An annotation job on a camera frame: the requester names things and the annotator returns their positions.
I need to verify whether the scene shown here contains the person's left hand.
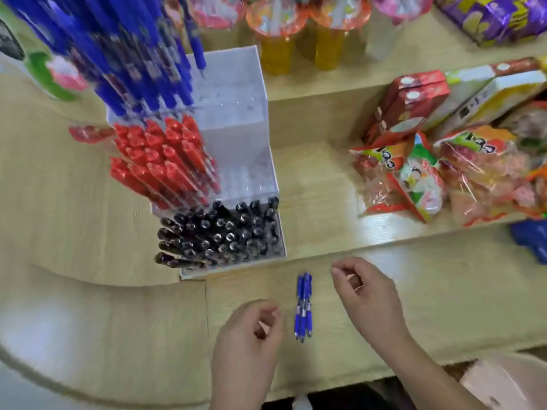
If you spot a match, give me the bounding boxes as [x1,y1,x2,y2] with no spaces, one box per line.
[210,299,286,393]

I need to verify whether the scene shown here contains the person's right hand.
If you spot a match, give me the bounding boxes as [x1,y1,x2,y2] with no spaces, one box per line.
[331,256,413,351]

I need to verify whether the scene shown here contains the cluster of black pens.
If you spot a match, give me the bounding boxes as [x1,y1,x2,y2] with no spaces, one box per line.
[154,196,285,269]

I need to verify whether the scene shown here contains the cluster of red pens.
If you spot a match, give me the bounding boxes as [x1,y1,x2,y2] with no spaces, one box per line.
[109,114,222,211]

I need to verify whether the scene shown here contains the clear tiered pen holder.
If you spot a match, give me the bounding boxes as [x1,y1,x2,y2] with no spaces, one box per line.
[104,46,288,281]

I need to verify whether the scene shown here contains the cluster of blue pens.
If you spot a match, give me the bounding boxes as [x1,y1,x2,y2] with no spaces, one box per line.
[0,0,208,118]

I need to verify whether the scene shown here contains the person's left forearm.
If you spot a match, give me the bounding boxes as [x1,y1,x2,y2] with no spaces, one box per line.
[209,379,274,410]

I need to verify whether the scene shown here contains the person's right forearm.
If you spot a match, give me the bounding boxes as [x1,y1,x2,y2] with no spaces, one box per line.
[372,330,490,410]

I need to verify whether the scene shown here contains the person's black trousers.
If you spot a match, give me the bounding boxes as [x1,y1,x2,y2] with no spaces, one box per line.
[260,378,411,410]

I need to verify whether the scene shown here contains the jelly cup display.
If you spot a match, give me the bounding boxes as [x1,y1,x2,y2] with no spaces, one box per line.
[187,0,435,76]

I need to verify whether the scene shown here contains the white round stool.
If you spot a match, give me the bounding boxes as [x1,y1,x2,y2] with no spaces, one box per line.
[459,352,547,410]

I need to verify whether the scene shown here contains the blue box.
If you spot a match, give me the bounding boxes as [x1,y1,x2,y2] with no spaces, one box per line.
[511,218,547,265]

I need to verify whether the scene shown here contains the pile of colourful snack bags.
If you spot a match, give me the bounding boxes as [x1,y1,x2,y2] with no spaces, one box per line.
[434,100,547,227]

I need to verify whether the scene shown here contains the red lid pink jelly cup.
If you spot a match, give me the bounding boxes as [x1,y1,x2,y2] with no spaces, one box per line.
[68,125,116,145]

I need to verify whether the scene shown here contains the purple candy packets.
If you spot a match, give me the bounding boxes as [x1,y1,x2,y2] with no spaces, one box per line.
[434,0,547,48]

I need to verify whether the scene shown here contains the clear cup with red lid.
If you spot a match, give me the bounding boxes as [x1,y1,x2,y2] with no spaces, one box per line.
[47,55,91,92]

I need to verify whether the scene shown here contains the green jelly pouch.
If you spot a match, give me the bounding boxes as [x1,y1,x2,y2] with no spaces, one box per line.
[0,3,80,102]

